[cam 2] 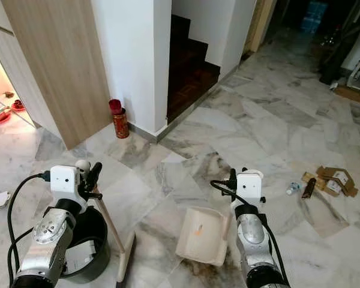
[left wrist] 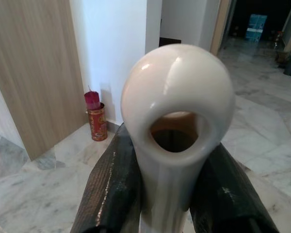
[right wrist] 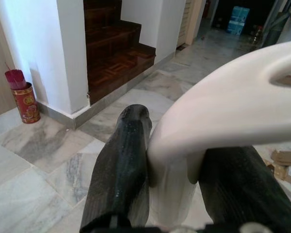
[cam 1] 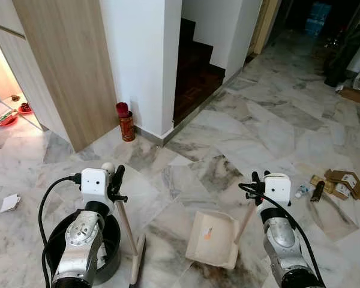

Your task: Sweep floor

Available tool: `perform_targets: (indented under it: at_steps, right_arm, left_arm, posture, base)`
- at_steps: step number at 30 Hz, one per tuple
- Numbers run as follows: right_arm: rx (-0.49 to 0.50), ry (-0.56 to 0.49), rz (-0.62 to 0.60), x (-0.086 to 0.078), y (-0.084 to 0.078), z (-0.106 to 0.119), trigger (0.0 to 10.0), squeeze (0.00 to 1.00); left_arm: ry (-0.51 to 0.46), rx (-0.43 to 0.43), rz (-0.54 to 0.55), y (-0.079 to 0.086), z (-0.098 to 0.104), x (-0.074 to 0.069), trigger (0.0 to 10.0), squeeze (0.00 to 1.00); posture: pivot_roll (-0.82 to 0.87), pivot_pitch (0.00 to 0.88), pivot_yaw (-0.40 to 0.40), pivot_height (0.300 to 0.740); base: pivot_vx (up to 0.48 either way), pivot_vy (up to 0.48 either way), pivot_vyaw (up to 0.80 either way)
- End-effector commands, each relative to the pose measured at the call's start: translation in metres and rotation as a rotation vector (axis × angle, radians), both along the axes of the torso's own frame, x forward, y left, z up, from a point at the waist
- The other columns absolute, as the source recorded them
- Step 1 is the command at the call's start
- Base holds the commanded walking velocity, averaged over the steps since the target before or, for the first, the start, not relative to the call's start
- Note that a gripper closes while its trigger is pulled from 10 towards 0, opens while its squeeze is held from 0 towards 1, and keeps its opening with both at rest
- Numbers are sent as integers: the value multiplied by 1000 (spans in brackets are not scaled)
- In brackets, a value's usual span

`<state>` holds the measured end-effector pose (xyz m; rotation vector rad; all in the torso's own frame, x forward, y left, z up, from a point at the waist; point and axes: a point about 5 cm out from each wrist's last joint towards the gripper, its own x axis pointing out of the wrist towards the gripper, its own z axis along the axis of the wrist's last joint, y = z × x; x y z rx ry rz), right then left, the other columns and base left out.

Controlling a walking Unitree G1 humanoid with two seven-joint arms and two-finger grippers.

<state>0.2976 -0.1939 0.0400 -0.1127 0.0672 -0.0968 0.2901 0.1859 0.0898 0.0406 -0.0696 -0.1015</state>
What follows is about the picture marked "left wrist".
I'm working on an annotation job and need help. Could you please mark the dark red incense stick bundle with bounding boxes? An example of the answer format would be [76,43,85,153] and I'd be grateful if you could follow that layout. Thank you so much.
[84,84,101,110]

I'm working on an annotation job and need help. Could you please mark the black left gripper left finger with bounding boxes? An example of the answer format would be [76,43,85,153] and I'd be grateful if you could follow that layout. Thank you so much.
[71,123,144,233]

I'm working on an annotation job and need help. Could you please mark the teal box stack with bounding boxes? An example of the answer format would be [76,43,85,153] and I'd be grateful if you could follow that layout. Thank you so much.
[244,14,268,42]

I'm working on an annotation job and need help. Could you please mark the broom with white knob handle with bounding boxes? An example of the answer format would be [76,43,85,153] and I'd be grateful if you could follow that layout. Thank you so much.
[120,44,236,233]

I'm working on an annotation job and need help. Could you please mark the brass floor vase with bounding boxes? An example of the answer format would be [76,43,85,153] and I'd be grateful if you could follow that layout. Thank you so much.
[274,30,290,64]

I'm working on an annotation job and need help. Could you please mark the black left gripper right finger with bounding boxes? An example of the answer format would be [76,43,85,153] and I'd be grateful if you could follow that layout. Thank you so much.
[188,142,278,233]

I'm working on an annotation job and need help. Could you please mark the red incense tin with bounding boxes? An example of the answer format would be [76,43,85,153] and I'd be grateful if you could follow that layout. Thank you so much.
[87,102,109,142]

